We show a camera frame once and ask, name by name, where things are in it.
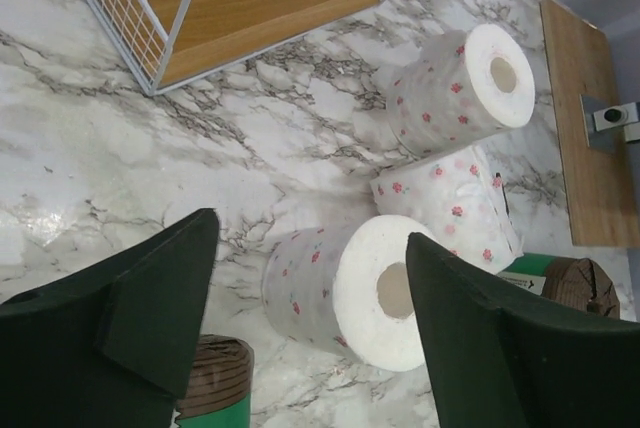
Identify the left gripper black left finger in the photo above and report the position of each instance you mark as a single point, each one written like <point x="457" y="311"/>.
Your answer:
<point x="111" y="345"/>

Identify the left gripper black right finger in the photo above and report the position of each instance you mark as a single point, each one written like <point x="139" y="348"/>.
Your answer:
<point x="500" y="356"/>

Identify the brown paper roll green base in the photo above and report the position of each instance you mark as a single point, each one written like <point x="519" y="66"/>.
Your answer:
<point x="578" y="283"/>

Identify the green wrapped brown paper roll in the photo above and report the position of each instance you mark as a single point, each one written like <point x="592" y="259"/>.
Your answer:
<point x="220" y="384"/>

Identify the pink dotted paper roll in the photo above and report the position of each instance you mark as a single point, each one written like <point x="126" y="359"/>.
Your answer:
<point x="460" y="200"/>

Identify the wooden board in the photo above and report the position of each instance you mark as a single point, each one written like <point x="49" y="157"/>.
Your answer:
<point x="599" y="188"/>

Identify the dark grey flat metal box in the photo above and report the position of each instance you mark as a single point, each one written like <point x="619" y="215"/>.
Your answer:
<point x="604" y="123"/>

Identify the plain white bottom paper roll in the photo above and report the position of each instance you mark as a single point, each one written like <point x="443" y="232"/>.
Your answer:
<point x="465" y="86"/>

